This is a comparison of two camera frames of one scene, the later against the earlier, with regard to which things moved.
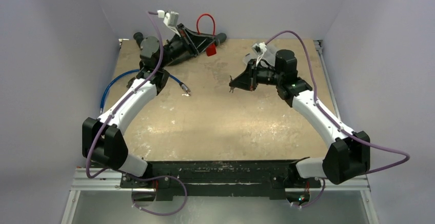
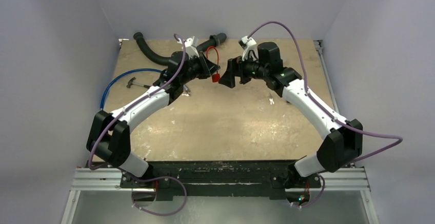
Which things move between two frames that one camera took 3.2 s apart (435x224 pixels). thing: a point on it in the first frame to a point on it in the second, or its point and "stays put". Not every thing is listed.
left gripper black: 193,40 to 208,68
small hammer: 130,82 stays put
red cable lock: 211,49 to 216,77
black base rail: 279,180 stays put
